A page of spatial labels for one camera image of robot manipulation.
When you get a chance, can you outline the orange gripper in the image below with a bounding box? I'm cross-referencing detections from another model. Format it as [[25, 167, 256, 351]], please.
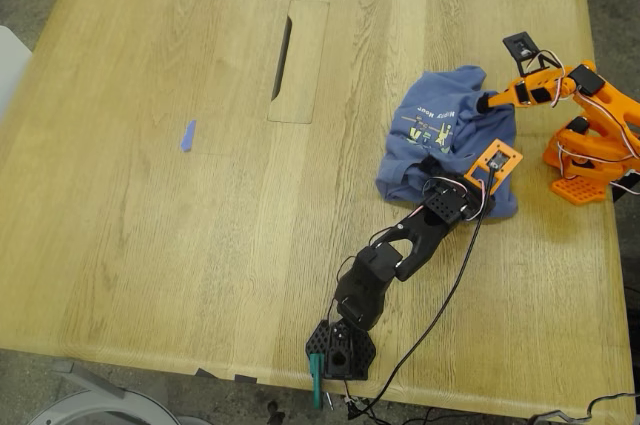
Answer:
[[475, 68, 570, 114]]

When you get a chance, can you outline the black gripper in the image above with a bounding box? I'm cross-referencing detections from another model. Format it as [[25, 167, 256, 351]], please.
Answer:
[[417, 153, 497, 217]]

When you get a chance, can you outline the blue T-shirt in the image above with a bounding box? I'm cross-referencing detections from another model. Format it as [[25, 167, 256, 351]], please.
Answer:
[[375, 64, 520, 220]]

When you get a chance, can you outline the black table clamp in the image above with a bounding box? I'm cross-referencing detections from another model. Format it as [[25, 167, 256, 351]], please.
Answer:
[[608, 164, 640, 204]]

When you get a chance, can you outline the blue masking tape piece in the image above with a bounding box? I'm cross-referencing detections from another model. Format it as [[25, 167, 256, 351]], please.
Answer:
[[179, 119, 198, 153]]

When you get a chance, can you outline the green table clamp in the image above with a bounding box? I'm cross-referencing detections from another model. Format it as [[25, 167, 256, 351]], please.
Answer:
[[308, 353, 326, 410]]

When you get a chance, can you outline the grey white swivel chair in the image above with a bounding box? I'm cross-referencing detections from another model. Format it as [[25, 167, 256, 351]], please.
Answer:
[[27, 358, 214, 425]]

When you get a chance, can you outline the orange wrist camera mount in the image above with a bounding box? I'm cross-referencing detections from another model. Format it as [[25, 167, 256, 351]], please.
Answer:
[[463, 138, 525, 195]]

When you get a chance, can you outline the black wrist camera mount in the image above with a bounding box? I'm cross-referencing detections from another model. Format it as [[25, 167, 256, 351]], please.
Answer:
[[501, 30, 565, 78]]

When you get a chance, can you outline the black USB camera cable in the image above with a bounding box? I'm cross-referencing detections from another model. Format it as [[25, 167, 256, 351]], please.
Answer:
[[348, 164, 499, 419]]

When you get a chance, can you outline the wooden cable hatch cover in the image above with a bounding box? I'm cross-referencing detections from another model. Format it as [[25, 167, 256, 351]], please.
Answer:
[[266, 0, 331, 125]]

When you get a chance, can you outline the grey cable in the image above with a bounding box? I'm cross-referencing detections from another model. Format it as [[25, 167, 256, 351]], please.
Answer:
[[527, 391, 637, 425]]

